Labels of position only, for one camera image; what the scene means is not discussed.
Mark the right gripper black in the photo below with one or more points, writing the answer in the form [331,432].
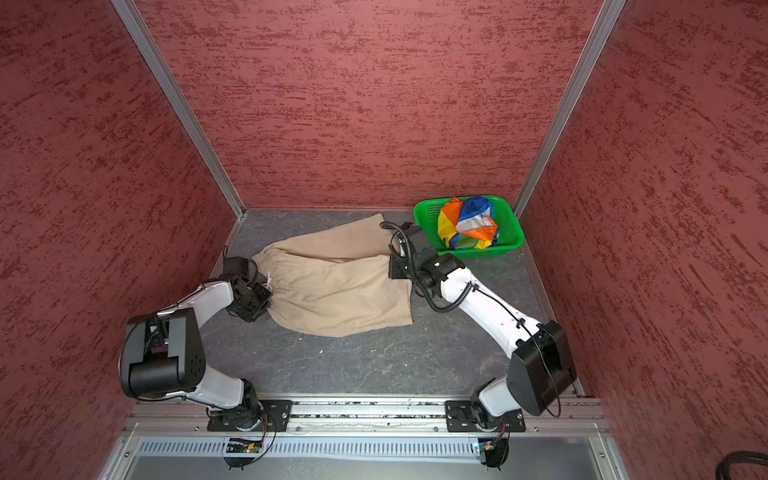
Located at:
[394,267]

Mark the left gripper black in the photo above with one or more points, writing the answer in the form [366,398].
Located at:
[247,315]

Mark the beige shorts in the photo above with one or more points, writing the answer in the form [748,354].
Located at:
[335,283]

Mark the green plastic basket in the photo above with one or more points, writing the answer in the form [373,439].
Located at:
[510,237]

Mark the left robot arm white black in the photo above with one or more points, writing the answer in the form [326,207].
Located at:
[163,357]

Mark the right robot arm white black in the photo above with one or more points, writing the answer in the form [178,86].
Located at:
[540,361]

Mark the multicolour shorts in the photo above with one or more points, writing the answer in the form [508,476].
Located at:
[468,224]

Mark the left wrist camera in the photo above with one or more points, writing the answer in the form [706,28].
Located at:
[239,266]

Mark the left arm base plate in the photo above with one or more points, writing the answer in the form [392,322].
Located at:
[273,417]

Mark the left circuit board with wires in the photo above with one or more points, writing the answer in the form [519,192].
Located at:
[243,446]

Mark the circuit board with wires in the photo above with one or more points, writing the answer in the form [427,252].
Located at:
[493,452]
[243,446]

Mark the slotted cable duct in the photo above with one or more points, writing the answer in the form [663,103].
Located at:
[461,449]

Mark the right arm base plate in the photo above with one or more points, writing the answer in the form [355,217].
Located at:
[459,415]

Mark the right circuit board with wires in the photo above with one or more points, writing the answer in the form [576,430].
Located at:
[493,452]

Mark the left aluminium corner post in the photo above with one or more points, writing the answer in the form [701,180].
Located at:
[132,19]

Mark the aluminium corner post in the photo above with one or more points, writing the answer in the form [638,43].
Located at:
[132,19]
[601,30]

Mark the right aluminium corner post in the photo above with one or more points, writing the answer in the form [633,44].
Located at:
[601,30]

